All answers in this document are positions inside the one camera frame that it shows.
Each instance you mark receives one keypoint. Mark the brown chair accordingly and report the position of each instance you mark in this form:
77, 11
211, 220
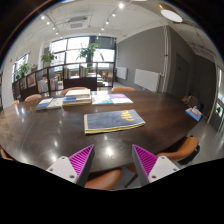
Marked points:
106, 181
33, 97
70, 89
119, 89
186, 152

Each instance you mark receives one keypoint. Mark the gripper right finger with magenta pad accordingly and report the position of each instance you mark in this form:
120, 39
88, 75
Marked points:
151, 168

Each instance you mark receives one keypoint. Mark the brown chair front centre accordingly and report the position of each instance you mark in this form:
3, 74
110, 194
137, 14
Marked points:
106, 181

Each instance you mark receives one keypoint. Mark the potted plant far left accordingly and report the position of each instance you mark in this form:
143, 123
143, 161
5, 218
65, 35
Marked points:
23, 70

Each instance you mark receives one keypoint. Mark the potted plant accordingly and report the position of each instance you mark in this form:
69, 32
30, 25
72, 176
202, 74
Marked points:
23, 70
89, 51
47, 59

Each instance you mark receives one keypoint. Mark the white flat book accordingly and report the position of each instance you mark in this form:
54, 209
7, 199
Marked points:
55, 103

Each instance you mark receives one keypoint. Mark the potted plant centre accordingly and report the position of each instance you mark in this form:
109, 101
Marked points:
89, 51

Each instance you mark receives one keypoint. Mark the brown chair far left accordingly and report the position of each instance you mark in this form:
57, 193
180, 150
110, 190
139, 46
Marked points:
33, 97

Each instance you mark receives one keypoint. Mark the colourful magazine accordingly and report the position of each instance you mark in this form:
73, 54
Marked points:
101, 100

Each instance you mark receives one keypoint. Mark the ceiling air conditioner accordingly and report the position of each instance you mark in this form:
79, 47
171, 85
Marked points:
79, 22

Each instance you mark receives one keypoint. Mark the stack of books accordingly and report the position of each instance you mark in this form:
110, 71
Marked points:
77, 97

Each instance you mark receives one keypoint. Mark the white wall radiator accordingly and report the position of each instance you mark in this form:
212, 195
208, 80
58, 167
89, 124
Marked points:
147, 79

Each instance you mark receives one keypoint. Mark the blue box on table edge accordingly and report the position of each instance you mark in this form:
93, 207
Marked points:
194, 113

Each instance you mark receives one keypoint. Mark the brown chair front right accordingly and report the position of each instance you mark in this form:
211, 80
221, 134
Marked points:
186, 152

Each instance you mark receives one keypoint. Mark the brown chair far centre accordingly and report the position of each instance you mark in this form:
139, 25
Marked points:
70, 89

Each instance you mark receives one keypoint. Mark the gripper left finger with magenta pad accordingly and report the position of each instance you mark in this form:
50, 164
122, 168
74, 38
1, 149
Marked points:
74, 168

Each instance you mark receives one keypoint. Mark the blue cover book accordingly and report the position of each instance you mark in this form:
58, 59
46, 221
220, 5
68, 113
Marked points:
43, 104

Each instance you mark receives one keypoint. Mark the round ceiling lamp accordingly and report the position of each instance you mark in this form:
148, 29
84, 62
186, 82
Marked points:
173, 16

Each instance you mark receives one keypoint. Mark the grey folded towel yellow trim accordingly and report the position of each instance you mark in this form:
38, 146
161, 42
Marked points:
112, 121

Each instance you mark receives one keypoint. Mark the brown chair far right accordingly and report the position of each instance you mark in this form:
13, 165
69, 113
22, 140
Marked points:
119, 89

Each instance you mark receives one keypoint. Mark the purple cover magazine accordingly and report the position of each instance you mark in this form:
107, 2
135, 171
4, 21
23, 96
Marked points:
120, 99

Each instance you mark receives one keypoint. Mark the dark wooden bookshelf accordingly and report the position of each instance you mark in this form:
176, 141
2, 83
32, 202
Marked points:
50, 80

